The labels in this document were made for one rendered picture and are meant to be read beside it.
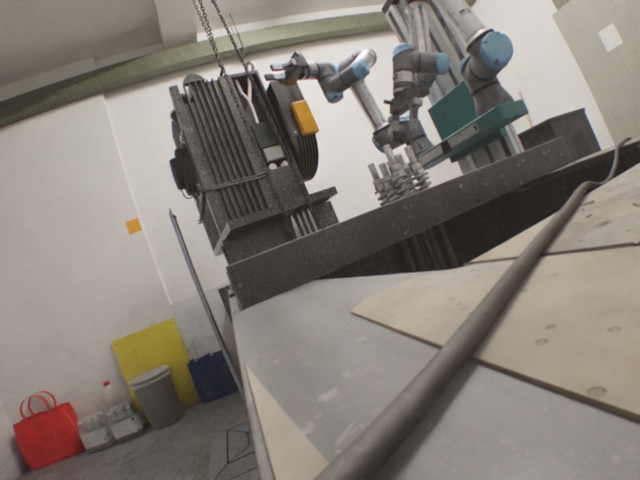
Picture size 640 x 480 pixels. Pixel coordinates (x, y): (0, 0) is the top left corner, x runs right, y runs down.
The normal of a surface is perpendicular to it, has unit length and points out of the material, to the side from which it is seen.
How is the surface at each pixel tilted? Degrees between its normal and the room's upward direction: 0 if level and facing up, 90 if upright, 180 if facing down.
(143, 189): 90
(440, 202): 90
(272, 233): 90
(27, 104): 90
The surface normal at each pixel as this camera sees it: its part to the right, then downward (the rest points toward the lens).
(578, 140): 0.26, -0.15
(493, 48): -0.05, 0.12
